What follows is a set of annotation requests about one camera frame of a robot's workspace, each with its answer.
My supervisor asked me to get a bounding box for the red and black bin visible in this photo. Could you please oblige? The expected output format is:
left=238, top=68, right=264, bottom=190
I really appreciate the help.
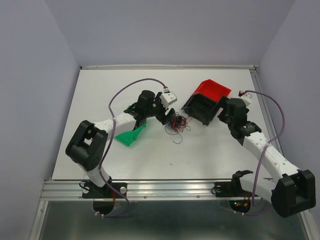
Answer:
left=181, top=79, right=232, bottom=126

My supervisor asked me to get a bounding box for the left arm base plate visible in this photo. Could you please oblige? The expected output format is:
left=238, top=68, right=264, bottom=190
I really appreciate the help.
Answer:
left=79, top=180, right=117, bottom=199

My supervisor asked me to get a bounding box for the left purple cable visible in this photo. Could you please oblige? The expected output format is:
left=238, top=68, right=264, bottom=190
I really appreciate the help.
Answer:
left=95, top=78, right=171, bottom=218

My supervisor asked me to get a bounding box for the purple cable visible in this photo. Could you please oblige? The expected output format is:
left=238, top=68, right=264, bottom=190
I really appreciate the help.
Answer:
left=234, top=89, right=286, bottom=217
left=95, top=78, right=171, bottom=218

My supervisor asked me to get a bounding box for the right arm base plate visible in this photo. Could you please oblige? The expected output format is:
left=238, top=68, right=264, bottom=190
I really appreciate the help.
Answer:
left=211, top=170, right=253, bottom=198

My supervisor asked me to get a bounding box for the wire bundle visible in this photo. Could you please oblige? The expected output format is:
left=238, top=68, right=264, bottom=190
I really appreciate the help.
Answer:
left=164, top=112, right=193, bottom=145

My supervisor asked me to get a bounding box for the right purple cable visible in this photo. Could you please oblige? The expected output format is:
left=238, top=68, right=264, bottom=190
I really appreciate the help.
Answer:
left=234, top=89, right=286, bottom=217

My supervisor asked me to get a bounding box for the green plastic bin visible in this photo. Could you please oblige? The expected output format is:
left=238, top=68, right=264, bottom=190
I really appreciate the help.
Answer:
left=114, top=112, right=147, bottom=147

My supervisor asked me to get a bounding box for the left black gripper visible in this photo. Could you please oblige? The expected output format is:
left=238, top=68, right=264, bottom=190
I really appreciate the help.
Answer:
left=144, top=91, right=174, bottom=125

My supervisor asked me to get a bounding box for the aluminium rail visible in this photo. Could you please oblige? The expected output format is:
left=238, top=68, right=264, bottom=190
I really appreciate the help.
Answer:
left=249, top=69, right=277, bottom=139
left=39, top=177, right=308, bottom=201

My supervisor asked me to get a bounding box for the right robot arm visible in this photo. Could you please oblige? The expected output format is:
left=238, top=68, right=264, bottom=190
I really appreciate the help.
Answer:
left=213, top=98, right=316, bottom=218

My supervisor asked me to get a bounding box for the right aluminium rail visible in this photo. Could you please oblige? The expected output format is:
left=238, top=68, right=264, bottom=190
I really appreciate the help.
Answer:
left=249, top=69, right=277, bottom=139

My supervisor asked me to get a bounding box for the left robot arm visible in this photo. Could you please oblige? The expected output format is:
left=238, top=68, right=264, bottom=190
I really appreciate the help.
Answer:
left=65, top=89, right=177, bottom=197

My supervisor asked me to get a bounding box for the front aluminium rail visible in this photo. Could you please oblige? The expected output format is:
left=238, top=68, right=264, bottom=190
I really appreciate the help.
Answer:
left=39, top=177, right=308, bottom=201

